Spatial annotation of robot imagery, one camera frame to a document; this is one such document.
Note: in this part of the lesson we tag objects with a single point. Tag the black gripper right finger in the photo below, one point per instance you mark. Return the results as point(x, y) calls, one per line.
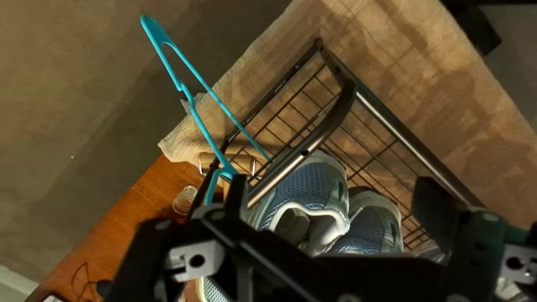
point(453, 226)

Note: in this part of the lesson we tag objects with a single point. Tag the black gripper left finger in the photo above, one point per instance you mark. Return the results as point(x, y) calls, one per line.
point(227, 216)

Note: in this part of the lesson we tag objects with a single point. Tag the black metal shoe rack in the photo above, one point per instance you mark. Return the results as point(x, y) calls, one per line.
point(321, 104)

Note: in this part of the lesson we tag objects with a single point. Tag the dark wooden dining table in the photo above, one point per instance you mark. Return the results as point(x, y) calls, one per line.
point(101, 250)

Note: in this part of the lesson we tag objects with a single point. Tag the light blue mesh sneaker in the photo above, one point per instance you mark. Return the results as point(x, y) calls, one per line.
point(309, 208)

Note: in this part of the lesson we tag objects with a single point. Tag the beige woven tablecloth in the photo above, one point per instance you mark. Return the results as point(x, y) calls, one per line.
point(413, 55)

